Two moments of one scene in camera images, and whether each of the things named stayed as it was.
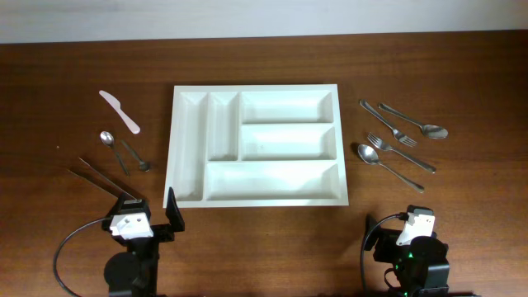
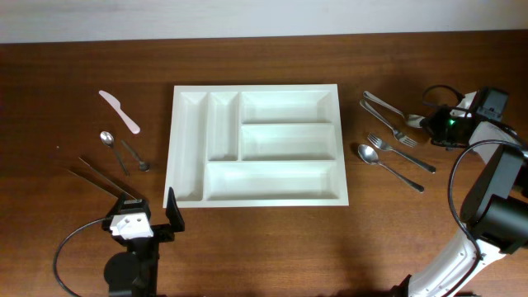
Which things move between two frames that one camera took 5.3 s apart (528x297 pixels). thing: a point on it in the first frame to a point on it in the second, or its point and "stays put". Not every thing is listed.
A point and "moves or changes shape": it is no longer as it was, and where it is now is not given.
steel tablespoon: (431, 131) moves or changes shape
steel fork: (398, 135) stays put
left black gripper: (166, 234) stays put
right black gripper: (380, 241) to (437, 127)
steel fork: (385, 147) stays put
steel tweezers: (102, 187) stays put
